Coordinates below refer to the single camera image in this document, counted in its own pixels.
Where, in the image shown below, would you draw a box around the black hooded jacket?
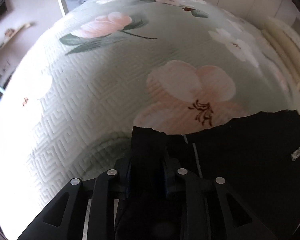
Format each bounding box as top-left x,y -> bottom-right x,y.
115,111 -> 300,239

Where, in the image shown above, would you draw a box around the floral green bedspread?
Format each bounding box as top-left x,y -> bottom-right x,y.
0,0 -> 300,239

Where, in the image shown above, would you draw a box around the beige folded quilt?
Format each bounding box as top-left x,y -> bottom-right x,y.
262,18 -> 300,91

